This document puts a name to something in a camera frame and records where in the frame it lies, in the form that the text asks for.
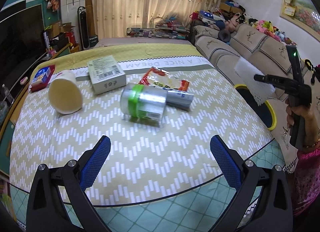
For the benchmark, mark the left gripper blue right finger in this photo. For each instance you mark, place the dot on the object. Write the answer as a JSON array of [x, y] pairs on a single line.
[[228, 160]]

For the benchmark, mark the framed flower painting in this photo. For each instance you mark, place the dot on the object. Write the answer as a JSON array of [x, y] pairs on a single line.
[[303, 14]]

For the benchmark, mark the beige sectional sofa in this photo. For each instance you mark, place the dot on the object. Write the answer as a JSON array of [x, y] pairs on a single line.
[[265, 54]]

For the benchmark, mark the pale green carton box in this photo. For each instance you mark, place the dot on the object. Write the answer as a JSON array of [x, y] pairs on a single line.
[[105, 74]]

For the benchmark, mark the red snack wrapper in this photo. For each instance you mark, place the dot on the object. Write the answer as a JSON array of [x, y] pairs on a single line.
[[162, 79]]

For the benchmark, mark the white foam fruit net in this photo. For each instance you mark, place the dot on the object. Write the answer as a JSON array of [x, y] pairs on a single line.
[[260, 91]]

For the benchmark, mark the clear water bottle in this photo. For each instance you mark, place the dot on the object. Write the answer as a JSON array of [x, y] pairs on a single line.
[[7, 94]]

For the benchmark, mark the black flat television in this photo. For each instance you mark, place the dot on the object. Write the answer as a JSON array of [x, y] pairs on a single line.
[[22, 46]]

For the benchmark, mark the pile of plush toys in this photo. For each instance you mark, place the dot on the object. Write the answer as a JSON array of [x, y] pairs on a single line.
[[263, 26]]

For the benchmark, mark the yellow rimmed black trash bin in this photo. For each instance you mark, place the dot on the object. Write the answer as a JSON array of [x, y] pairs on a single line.
[[265, 111]]

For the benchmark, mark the blue white sachet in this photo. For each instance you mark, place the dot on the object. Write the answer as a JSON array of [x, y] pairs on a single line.
[[179, 99]]

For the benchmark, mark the red blue snack pack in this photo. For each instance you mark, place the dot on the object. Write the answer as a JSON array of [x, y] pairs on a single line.
[[42, 78]]

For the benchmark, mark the black tower fan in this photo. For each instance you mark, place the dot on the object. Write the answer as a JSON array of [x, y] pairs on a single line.
[[83, 28]]

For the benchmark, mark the green banded clear jar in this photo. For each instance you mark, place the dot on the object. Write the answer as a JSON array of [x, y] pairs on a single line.
[[143, 104]]

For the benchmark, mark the white paper cup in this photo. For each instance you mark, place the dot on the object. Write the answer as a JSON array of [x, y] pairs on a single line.
[[64, 94]]

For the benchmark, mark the low glass shelf with books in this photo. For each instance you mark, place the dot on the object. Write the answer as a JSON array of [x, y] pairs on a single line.
[[180, 33]]

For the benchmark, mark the person right hand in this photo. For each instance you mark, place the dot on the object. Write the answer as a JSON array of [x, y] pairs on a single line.
[[311, 141]]

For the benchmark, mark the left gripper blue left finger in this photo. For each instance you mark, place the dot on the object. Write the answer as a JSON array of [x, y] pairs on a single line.
[[92, 161]]

